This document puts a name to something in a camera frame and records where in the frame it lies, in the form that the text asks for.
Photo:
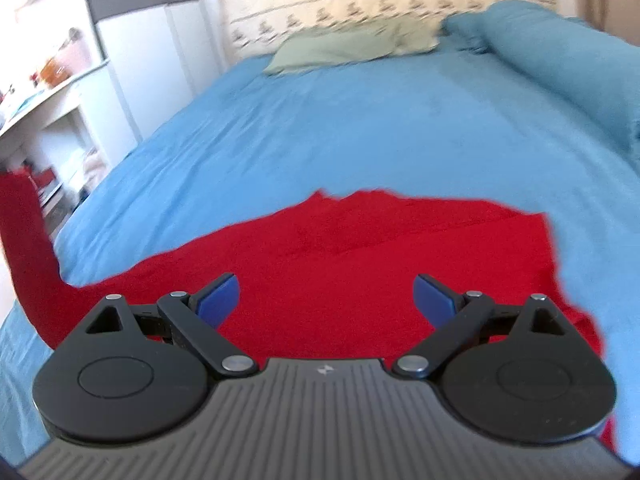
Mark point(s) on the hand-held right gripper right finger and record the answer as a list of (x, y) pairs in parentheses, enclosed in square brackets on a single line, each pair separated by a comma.
[(433, 301)]

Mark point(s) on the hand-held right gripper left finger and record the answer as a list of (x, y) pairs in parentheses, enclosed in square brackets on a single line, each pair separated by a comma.
[(220, 300)]

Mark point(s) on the red garment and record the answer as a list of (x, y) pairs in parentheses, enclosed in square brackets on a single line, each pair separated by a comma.
[(350, 270)]

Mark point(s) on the blue bed sheet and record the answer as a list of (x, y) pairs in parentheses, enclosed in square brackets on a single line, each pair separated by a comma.
[(320, 145)]

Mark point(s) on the white shelf unit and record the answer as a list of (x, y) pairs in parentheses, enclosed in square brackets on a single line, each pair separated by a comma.
[(45, 130)]

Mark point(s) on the blue rolled blanket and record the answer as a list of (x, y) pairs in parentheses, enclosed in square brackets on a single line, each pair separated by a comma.
[(560, 65)]

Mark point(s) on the green pillow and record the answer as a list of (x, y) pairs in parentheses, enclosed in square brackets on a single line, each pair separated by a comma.
[(350, 42)]

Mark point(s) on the white wardrobe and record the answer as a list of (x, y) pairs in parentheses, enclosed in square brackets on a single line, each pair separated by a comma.
[(145, 35)]

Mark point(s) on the cream quilted headboard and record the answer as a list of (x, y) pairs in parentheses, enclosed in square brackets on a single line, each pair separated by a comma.
[(380, 5)]

